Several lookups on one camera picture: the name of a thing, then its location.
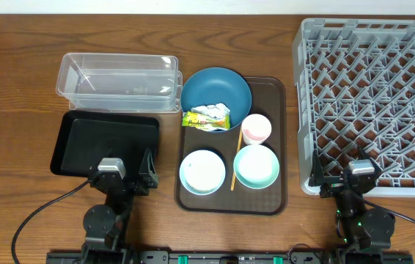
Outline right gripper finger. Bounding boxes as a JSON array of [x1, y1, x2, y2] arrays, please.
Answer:
[[308, 151, 325, 187], [358, 147, 381, 172]]

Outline mint green small bowl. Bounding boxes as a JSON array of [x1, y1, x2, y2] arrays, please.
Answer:
[[233, 144, 280, 189]]

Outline yellow green snack wrapper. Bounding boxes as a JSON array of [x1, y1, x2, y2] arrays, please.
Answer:
[[182, 111, 230, 131]]

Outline white pink cup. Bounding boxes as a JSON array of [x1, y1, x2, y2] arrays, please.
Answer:
[[241, 114, 272, 145]]

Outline white tissue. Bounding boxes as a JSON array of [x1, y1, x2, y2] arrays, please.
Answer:
[[191, 103, 230, 119]]

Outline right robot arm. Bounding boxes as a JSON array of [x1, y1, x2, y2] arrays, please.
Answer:
[[309, 148, 395, 263]]

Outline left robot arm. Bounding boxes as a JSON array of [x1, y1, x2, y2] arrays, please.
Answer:
[[79, 148, 158, 264]]

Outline grey dishwasher rack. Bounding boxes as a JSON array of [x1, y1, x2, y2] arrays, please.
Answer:
[[293, 18, 415, 198]]

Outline black plastic tray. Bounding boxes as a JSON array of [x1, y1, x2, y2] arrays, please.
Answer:
[[50, 111, 159, 177]]

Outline light blue small bowl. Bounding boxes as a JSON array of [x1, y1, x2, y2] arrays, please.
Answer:
[[179, 150, 226, 196]]

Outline brown serving tray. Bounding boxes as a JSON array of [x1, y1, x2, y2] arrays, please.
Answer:
[[175, 77, 287, 216]]

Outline wooden chopstick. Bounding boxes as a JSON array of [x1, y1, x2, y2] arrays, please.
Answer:
[[229, 127, 244, 191]]

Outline clear plastic bin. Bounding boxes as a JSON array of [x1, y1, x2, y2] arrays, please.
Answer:
[[56, 53, 183, 113]]

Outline dark blue bowl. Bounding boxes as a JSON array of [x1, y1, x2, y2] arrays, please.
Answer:
[[180, 67, 252, 129]]

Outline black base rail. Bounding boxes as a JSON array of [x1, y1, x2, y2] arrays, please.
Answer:
[[45, 251, 414, 264]]

